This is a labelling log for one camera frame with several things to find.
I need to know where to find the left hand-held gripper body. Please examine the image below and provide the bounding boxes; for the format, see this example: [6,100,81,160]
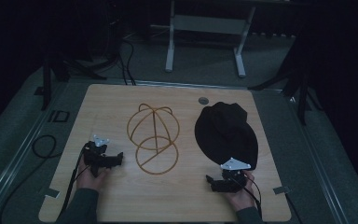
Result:
[83,134,117,178]

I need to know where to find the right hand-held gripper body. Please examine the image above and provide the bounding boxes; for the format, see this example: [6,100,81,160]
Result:
[219,157,252,193]

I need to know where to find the gold wire hat stand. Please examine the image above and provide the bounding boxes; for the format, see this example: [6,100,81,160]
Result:
[126,103,181,176]

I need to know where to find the black bucket hat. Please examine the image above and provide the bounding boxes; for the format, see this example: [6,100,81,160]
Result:
[194,101,259,171]

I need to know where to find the person's left hand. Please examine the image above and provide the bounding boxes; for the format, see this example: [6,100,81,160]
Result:
[76,154,110,192]

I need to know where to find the person's right hand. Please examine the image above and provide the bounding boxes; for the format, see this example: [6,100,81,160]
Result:
[223,170,257,213]

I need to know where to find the grey tape piece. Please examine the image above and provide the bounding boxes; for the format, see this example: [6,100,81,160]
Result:
[44,187,61,199]
[272,185,292,196]

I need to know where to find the black metal stand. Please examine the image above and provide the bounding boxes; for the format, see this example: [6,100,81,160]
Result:
[40,52,108,112]
[247,34,324,127]

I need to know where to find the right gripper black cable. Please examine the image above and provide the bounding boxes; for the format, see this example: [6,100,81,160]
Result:
[238,175,264,220]

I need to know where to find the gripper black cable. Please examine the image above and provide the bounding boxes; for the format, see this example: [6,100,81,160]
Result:
[58,145,88,219]
[238,175,264,220]

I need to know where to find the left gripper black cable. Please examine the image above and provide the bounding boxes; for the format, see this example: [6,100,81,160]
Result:
[58,145,88,219]

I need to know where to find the black cable on floor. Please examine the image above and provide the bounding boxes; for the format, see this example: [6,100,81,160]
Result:
[0,133,63,224]

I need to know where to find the black hanging cables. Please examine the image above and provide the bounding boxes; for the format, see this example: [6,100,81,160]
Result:
[105,0,137,87]

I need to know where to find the white metal desk frame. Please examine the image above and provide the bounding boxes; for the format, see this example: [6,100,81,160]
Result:
[164,0,258,78]

